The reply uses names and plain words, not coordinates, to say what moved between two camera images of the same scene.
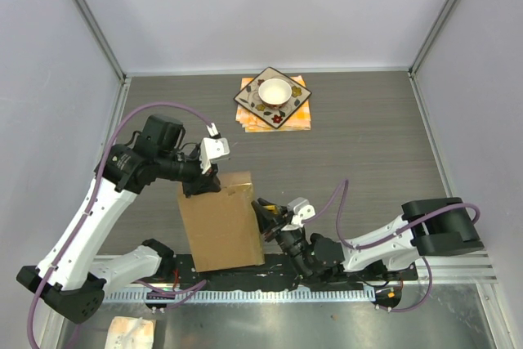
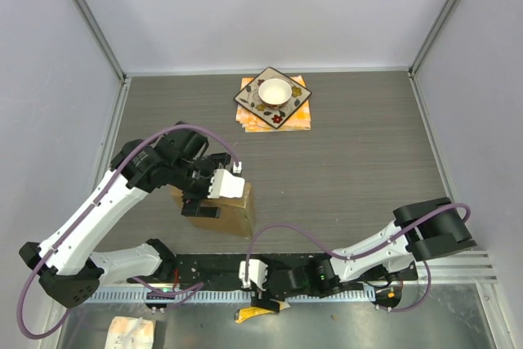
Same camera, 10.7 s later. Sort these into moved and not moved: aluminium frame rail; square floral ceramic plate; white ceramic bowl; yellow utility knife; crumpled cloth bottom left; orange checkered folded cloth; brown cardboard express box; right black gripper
Moved: right black gripper; yellow utility knife; brown cardboard express box
Not moved: aluminium frame rail; square floral ceramic plate; white ceramic bowl; crumpled cloth bottom left; orange checkered folded cloth
